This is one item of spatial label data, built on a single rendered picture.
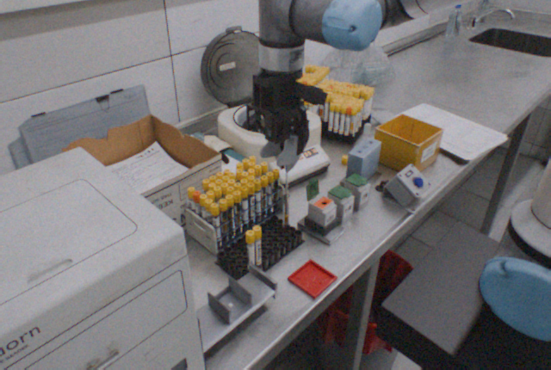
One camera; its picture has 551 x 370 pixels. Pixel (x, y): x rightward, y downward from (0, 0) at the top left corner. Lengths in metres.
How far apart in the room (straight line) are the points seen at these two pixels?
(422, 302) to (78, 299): 0.51
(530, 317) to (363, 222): 0.48
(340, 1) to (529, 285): 0.41
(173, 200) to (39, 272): 0.44
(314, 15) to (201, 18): 0.67
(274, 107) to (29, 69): 0.57
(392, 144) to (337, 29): 0.61
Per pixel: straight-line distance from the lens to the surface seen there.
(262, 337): 0.76
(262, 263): 0.84
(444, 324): 0.74
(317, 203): 0.90
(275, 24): 0.66
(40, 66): 1.06
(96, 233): 0.52
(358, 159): 1.03
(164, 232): 0.50
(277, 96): 0.70
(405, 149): 1.13
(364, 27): 0.59
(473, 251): 0.87
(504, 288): 0.58
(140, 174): 1.05
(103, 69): 1.12
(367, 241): 0.94
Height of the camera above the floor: 1.50
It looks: 32 degrees down
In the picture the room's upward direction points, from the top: straight up
